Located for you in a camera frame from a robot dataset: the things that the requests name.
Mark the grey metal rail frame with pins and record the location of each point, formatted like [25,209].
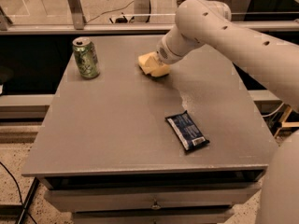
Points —
[137,28]

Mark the yellow wavy sponge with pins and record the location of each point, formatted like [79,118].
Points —
[141,60]

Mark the lower grey cabinet drawer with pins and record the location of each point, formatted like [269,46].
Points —
[163,216]

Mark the blue rxbar wrapper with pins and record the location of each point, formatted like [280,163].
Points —
[187,131]

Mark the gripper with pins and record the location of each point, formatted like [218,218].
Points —
[167,53]

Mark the grey cabinet drawer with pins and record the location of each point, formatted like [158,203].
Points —
[163,216]
[154,198]

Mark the left metal bracket post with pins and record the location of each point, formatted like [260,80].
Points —
[78,18]

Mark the green soda can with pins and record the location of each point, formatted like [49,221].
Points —
[85,57]

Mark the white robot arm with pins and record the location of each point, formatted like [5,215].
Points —
[271,61]

